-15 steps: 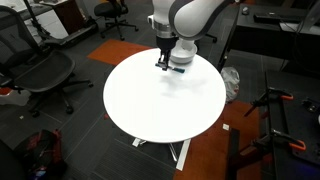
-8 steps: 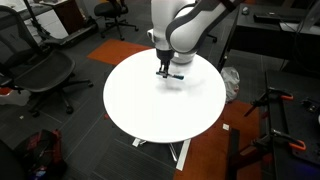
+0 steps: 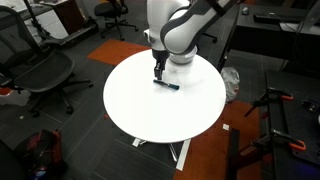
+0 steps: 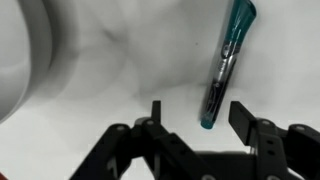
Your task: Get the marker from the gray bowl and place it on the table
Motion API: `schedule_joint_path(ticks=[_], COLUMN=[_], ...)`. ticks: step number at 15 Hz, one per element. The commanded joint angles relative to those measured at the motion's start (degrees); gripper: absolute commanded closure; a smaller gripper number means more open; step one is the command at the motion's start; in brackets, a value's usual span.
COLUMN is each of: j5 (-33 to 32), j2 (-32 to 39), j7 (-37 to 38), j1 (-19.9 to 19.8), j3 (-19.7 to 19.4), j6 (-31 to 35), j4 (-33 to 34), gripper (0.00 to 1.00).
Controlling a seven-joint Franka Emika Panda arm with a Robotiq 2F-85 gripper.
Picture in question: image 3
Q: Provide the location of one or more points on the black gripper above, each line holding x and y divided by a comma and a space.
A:
160, 56

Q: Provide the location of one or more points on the black marker with teal cap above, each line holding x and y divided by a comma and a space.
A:
166, 85

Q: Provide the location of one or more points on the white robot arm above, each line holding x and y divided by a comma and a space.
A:
180, 33

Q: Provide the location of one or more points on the gray bowl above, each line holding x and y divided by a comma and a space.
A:
181, 60

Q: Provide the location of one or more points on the white plastic bag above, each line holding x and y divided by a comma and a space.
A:
230, 81

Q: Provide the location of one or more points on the black padded office chair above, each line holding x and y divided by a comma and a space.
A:
110, 8

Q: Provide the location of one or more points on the small white paper piece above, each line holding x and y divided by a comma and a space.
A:
226, 126

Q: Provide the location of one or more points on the white table base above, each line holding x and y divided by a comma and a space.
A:
183, 156

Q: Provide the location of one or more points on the black flat platform base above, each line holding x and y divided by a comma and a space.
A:
73, 35

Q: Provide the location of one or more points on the black office desk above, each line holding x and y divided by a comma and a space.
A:
253, 36

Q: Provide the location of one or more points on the gray computer mouse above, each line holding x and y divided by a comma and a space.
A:
245, 10

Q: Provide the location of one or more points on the white desk with brown panel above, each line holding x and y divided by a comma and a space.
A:
70, 15

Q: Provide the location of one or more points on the black upright beam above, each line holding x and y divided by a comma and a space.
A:
233, 150

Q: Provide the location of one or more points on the black mesh office chair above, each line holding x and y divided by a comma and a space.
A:
43, 70

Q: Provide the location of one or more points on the black keyboard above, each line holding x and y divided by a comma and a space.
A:
266, 17

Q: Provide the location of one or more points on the black tripod stand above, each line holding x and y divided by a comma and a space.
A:
33, 20

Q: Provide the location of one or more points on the red and black bag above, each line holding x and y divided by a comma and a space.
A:
43, 150

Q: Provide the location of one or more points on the black perforated work table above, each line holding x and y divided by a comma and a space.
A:
293, 126

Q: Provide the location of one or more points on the small black device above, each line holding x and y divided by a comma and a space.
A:
311, 106

